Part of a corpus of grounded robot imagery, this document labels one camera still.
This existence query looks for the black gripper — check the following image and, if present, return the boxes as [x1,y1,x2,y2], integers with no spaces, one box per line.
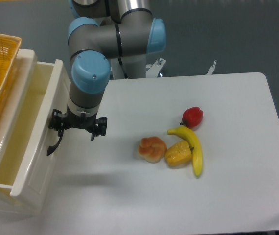
[48,109,107,141]

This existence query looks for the black top drawer handle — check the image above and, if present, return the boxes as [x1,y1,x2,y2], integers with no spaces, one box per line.
[46,130,64,156]

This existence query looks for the white drawer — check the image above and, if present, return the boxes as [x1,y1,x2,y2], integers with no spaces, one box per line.
[0,60,70,204]

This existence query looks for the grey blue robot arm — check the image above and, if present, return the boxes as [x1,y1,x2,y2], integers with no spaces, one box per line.
[49,0,166,138]

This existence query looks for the white drawer cabinet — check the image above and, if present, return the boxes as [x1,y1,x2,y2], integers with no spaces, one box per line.
[0,48,57,216]

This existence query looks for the toy bread roll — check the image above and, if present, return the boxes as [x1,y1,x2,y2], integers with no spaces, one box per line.
[138,136,167,163]

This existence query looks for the yellow toy pepper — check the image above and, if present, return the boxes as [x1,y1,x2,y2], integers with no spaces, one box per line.
[165,141,194,167]

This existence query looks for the yellow toy banana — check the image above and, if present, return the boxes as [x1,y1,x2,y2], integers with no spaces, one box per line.
[167,126,203,177]

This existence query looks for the red toy pepper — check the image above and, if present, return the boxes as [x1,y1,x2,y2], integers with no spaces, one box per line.
[180,107,203,129]

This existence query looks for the black cable on pedestal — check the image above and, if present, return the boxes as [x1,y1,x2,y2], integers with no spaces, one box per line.
[118,57,130,80]

